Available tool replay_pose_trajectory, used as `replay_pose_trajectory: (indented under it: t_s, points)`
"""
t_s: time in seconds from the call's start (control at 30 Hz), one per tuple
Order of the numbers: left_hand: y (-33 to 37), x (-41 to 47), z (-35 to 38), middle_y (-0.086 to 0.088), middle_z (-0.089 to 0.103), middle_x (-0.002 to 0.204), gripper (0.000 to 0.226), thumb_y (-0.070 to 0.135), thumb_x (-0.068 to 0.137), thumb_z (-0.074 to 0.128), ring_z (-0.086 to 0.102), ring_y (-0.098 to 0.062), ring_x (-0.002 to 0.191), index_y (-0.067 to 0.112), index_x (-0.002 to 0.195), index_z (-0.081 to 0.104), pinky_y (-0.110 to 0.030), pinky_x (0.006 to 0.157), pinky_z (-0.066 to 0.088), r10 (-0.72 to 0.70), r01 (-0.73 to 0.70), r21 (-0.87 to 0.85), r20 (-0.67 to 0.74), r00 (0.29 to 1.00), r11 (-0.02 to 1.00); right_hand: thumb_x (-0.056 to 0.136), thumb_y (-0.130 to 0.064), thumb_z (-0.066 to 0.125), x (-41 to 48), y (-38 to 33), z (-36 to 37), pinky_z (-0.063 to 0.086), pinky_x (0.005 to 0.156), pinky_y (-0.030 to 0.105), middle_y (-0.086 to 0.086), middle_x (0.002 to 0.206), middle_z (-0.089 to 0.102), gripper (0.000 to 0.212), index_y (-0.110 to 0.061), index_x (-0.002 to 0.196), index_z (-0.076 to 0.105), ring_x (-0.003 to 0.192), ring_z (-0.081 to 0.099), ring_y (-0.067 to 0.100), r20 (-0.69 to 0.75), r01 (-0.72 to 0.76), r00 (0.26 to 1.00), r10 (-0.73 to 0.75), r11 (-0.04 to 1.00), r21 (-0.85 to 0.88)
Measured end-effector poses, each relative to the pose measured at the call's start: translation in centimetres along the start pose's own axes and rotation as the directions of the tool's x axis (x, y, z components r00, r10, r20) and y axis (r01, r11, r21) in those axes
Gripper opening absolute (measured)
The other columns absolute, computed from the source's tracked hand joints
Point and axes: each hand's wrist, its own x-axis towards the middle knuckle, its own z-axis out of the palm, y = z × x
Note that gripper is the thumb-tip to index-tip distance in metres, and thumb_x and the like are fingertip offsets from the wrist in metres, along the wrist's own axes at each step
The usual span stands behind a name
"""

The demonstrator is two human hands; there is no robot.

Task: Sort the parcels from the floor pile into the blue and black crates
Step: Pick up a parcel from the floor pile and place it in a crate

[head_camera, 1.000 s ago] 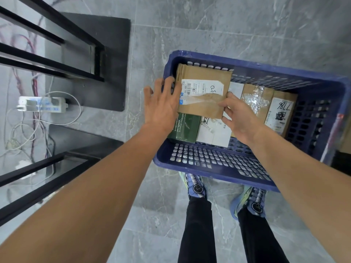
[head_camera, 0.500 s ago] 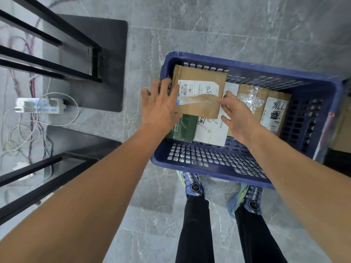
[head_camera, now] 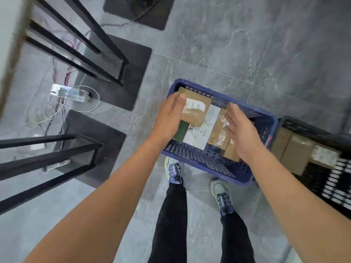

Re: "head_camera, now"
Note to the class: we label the person's right hand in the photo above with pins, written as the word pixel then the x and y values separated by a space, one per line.
pixel 244 139

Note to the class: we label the person's left hand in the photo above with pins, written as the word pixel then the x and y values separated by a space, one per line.
pixel 167 123

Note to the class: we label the green cardboard box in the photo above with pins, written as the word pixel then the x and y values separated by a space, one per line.
pixel 181 132

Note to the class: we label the brown box handwritten label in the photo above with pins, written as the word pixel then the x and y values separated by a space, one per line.
pixel 230 154

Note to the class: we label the long taped brown box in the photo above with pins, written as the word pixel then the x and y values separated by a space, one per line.
pixel 218 131

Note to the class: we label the brown box peeling white label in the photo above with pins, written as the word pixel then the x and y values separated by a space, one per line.
pixel 198 112

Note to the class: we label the brown cardboard box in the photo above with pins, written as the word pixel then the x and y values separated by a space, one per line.
pixel 281 142

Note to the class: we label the white cardboard box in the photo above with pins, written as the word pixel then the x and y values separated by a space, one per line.
pixel 203 134

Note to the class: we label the blue plastic crate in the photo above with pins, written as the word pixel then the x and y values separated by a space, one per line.
pixel 208 164

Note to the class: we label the large plain brown box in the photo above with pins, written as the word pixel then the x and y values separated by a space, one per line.
pixel 296 154

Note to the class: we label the brown box barcode label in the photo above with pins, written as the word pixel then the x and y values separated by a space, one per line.
pixel 325 156

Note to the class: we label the black plastic crate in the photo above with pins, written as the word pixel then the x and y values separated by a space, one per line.
pixel 323 183

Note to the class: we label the person's left forearm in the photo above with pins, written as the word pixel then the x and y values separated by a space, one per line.
pixel 104 205

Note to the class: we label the person's right forearm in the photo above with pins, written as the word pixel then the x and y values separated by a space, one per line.
pixel 301 210

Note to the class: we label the person's right shoe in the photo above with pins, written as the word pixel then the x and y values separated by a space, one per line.
pixel 222 197

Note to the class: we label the person's right leg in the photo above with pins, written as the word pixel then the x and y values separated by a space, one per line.
pixel 237 238

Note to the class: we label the person's leg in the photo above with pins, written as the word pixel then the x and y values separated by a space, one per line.
pixel 170 224
pixel 237 238

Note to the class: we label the person's left leg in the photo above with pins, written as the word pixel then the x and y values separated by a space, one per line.
pixel 170 224

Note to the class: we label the white power strip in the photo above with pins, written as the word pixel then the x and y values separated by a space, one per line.
pixel 71 93

